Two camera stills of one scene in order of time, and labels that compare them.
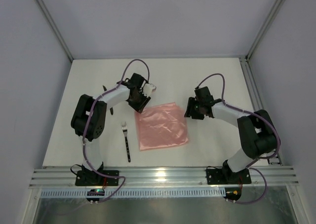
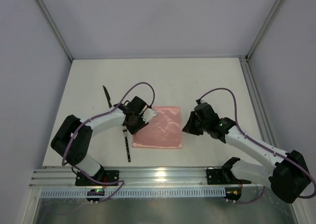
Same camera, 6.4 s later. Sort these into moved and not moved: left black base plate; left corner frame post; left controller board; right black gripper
Moved: right black gripper
Not moved: left corner frame post; left black base plate; left controller board
